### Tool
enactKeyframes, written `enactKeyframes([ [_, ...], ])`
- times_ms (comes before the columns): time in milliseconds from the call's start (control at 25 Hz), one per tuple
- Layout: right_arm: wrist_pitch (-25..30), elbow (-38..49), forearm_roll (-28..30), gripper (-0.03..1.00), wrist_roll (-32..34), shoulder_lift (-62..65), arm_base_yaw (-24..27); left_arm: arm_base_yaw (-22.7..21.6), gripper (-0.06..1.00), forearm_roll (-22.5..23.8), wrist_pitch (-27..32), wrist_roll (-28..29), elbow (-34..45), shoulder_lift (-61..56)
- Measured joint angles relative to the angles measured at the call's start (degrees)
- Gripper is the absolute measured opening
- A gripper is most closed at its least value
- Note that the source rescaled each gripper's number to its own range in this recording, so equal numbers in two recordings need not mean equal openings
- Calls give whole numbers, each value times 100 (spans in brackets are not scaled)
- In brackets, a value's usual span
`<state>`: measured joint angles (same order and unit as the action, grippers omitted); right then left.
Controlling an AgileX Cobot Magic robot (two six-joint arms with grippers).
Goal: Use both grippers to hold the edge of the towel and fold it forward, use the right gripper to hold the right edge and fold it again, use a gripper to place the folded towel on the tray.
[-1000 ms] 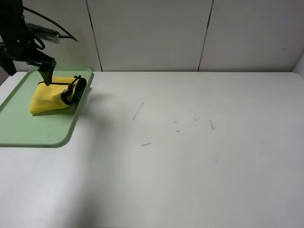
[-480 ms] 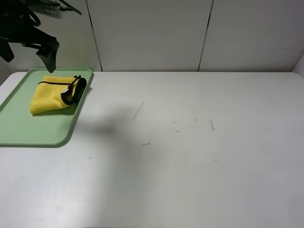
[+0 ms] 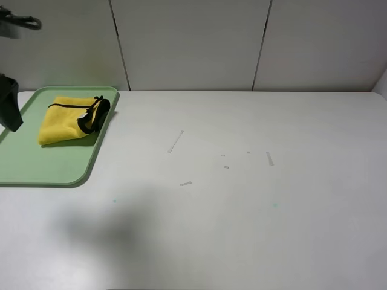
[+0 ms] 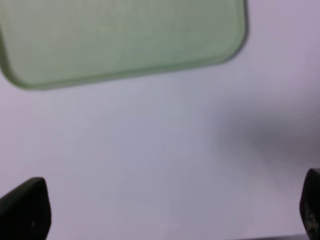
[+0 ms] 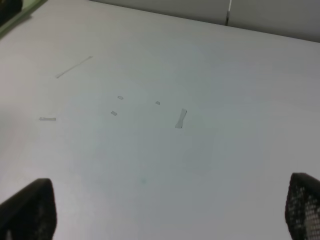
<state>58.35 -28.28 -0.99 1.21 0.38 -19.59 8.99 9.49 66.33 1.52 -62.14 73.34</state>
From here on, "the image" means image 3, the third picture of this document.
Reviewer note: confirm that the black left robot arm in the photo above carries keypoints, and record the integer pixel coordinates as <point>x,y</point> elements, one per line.
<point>11,117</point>

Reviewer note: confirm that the yellow towel with black trim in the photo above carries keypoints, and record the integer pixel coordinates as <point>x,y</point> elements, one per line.
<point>70,118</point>

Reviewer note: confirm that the clear tape strip right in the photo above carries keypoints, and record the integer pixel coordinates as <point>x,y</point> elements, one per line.
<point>269,157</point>

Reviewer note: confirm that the clear tape strip lower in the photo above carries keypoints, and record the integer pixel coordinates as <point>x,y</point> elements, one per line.
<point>186,183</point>

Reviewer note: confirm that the clear tape strip long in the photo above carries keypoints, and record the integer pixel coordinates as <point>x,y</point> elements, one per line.
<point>175,142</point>

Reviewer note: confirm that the green plastic tray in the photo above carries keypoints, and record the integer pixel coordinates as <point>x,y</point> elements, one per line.
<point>24,163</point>

